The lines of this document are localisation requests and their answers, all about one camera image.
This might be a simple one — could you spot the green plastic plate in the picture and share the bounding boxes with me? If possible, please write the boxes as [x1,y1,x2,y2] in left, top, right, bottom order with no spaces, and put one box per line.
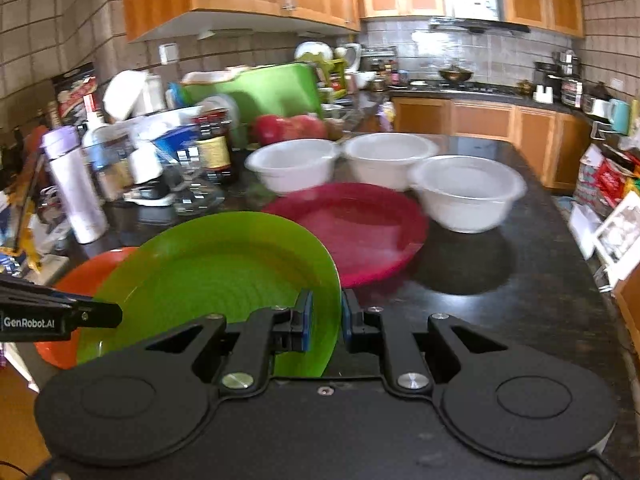
[76,211,342,379]

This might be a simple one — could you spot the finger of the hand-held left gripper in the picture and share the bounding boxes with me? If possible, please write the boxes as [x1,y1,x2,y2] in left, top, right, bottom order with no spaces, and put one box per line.
[0,276,124,332]

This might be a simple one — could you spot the blue tissue pack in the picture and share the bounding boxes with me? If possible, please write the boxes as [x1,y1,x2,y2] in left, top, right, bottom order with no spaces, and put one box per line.
[152,125,201,162]

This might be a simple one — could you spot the green cutting board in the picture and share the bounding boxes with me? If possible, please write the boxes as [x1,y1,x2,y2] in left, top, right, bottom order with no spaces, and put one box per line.
[180,62,324,133]

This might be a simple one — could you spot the dark red apple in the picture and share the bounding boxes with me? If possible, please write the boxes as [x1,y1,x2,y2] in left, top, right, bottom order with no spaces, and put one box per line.
[251,114,292,147]

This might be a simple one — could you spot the red plastic plate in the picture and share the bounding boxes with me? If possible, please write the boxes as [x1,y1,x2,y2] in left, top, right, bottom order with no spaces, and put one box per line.
[261,182,431,289]

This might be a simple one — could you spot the white plastic bag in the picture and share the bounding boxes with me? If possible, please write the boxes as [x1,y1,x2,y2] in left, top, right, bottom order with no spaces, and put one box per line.
[102,70,166,122]

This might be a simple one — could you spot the clear glass jar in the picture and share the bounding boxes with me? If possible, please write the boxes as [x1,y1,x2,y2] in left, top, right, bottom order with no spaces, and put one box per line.
[82,127,139,202]

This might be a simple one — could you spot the patterned gift bag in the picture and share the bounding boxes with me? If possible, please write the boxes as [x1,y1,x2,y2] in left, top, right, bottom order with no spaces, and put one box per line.
[575,145,606,197]

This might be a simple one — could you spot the black coffee machine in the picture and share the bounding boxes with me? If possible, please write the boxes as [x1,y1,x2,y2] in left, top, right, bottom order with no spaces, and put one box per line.
[535,61,567,103]

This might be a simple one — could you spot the white printed box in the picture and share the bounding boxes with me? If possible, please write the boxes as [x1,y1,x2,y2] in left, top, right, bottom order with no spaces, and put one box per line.
[593,192,640,281]

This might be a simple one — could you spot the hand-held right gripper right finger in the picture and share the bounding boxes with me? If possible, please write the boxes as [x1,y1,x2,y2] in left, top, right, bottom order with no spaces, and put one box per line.
[343,290,507,394]

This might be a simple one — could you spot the clear glass cup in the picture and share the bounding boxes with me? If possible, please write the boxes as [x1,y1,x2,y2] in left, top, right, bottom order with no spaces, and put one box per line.
[170,160,227,216]

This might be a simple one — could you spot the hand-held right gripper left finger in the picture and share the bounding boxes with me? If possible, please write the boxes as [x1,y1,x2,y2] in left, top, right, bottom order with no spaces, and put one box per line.
[145,289,315,392]

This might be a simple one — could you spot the wooden base cabinets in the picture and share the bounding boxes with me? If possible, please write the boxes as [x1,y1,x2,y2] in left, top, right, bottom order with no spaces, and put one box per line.
[392,97,592,191]

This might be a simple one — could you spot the dark sauce jar red lid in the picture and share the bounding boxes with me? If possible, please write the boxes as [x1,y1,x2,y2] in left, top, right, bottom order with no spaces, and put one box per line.
[192,110,239,186]

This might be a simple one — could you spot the white thermos bottle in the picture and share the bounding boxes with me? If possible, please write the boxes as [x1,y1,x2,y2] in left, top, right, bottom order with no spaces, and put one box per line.
[40,127,110,245]

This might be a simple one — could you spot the white orange-trimmed cloth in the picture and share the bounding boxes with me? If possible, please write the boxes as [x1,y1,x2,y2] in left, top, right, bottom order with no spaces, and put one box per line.
[182,66,251,87]

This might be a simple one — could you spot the pinkish red apple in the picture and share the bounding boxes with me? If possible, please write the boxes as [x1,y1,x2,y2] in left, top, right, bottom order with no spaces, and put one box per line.
[285,114,329,142]

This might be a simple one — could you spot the orange plastic plate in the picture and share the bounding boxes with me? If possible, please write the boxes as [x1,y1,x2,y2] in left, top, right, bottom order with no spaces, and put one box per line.
[32,246,138,370]

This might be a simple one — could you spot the white disposable bowl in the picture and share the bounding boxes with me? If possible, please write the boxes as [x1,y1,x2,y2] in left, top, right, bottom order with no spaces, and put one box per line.
[410,155,528,234]
[342,132,441,192]
[245,139,339,196]

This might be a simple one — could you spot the red package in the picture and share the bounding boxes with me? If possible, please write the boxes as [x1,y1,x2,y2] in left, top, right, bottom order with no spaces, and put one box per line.
[595,157,627,206]

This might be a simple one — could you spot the dark wok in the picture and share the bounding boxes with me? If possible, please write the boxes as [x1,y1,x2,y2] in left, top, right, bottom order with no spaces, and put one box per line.
[439,66,474,84]

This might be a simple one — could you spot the printed snack bag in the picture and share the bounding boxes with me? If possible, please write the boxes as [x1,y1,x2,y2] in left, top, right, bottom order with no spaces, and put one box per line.
[51,62,99,126]

